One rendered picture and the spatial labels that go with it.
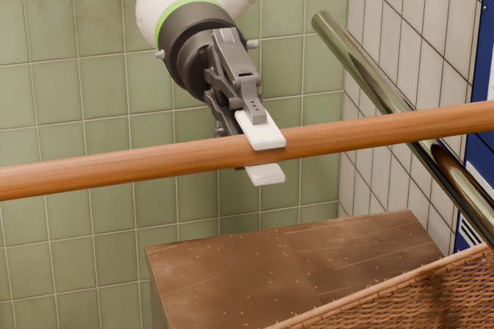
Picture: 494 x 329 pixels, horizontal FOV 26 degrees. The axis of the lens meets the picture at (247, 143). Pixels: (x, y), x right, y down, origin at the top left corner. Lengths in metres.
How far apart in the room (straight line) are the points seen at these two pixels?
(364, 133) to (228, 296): 0.86
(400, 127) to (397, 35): 1.11
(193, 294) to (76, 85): 0.66
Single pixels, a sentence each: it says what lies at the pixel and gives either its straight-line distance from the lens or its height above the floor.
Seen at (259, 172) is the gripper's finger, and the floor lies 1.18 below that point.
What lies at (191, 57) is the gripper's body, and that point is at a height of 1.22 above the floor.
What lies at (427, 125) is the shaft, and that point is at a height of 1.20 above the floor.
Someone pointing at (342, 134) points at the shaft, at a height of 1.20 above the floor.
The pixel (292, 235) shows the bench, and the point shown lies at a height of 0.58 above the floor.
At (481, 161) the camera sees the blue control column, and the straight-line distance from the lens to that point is 1.77.
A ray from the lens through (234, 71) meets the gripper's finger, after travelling 1.03.
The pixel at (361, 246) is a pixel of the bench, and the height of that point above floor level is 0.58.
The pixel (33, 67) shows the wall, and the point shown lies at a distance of 2.30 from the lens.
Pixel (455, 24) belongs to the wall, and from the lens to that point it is 1.88.
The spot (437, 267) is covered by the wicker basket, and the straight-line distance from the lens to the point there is 1.54.
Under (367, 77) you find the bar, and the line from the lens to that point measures 1.21.
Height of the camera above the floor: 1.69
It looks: 29 degrees down
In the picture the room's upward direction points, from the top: straight up
